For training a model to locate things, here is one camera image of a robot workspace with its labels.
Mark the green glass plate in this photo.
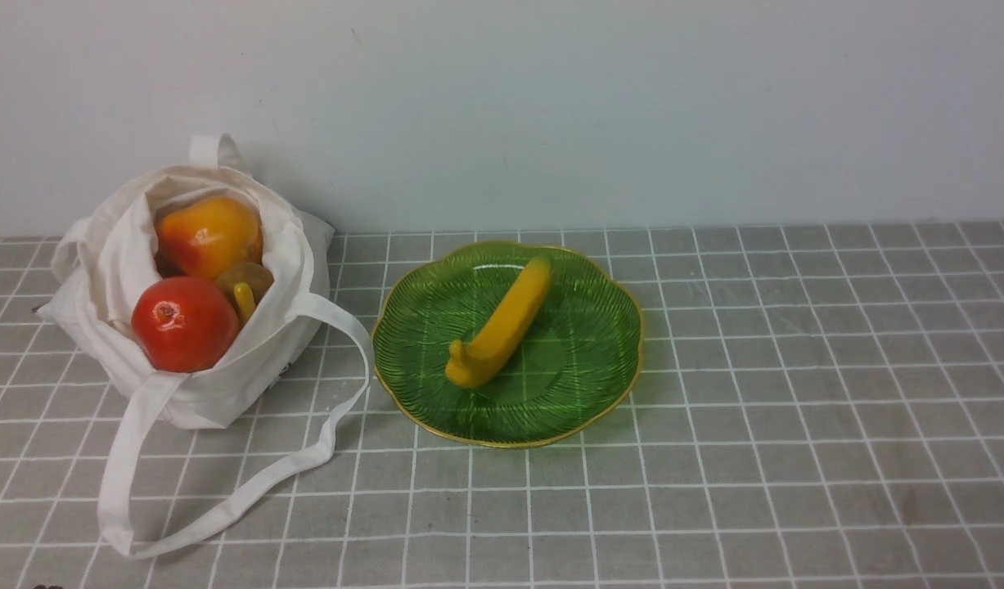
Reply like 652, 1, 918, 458
373, 241, 645, 448

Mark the brown kiwi fruit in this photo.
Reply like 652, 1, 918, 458
214, 262, 274, 307

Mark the orange yellow pear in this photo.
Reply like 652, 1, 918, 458
155, 196, 263, 282

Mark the white cloth tote bag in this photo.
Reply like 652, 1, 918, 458
35, 133, 375, 560

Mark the grey checked tablecloth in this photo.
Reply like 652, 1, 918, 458
0, 221, 1004, 588

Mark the yellow banana in bag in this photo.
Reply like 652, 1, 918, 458
232, 282, 256, 326

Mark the yellow banana on plate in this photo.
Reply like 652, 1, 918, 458
444, 256, 552, 390

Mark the red apple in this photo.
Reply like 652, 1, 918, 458
131, 277, 241, 373

